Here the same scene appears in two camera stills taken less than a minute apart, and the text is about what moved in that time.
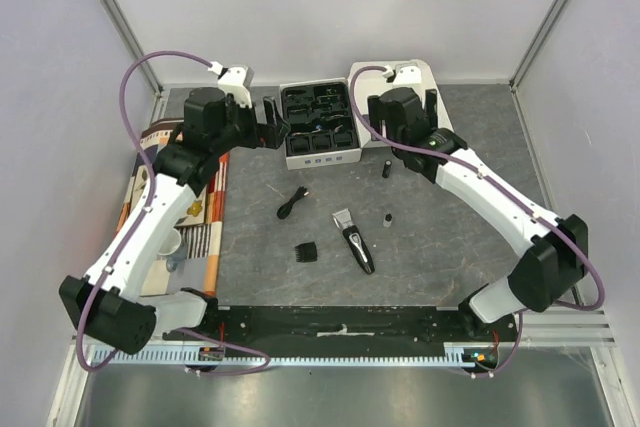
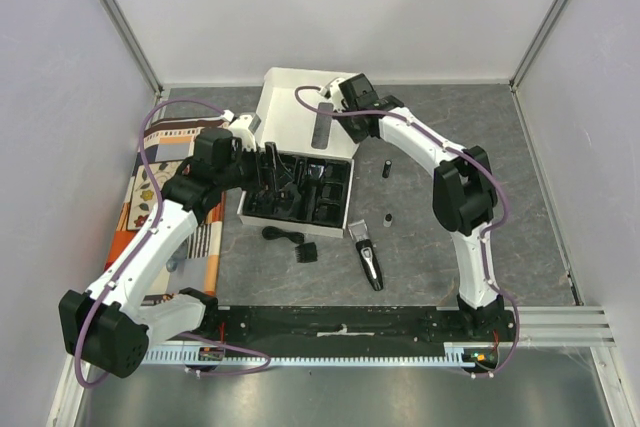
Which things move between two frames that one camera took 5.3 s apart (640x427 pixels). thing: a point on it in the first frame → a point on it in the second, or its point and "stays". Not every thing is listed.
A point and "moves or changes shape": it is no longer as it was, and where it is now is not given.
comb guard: x=300 y=145 → x=328 y=213
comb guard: x=321 y=142 → x=332 y=191
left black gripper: x=270 y=135 → x=272 y=181
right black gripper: x=430 y=114 → x=357 y=126
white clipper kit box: x=329 y=121 moves or changes shape
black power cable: x=285 y=209 → x=270 y=232
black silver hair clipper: x=343 y=220 → x=360 y=234
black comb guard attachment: x=306 y=252 stays
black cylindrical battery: x=386 y=169 stays
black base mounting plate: x=361 y=327 stays
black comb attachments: x=343 y=139 → x=337 y=172
